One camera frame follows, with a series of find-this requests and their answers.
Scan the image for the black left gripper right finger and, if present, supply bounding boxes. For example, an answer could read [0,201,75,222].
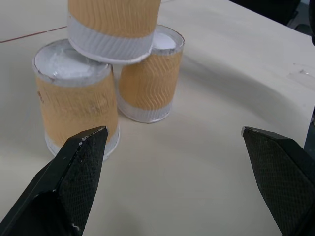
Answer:
[241,126,315,236]

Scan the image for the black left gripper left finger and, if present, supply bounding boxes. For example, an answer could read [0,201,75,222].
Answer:
[0,126,109,236]

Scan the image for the orange ribbed paper cup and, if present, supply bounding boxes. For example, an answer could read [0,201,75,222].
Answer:
[66,0,162,65]
[116,24,185,124]
[32,38,121,162]

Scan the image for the dark object beyond table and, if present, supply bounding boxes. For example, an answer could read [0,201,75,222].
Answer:
[227,0,315,47]

